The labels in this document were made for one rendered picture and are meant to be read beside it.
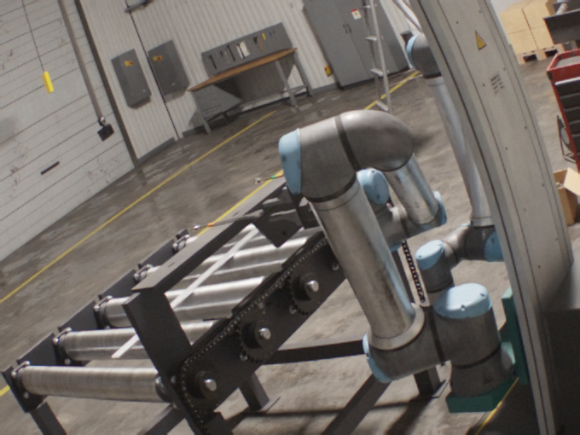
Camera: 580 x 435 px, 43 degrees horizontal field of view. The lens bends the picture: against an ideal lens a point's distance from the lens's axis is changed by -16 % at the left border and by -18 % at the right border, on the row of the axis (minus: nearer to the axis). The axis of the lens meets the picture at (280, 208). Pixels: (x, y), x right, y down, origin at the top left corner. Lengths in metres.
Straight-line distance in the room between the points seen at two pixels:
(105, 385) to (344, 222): 1.05
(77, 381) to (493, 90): 1.57
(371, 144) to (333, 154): 0.08
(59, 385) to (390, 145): 1.50
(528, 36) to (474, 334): 8.51
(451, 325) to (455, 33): 0.70
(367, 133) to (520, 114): 0.59
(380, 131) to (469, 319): 0.56
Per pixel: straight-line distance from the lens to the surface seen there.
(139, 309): 2.17
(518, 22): 10.32
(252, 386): 3.91
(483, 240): 2.27
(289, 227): 2.74
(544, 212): 2.12
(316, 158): 1.64
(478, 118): 1.86
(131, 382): 2.37
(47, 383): 2.76
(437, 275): 2.31
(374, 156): 1.65
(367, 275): 1.82
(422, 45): 2.34
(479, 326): 1.99
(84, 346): 2.96
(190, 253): 2.29
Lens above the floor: 1.69
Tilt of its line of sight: 13 degrees down
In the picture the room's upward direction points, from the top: 23 degrees counter-clockwise
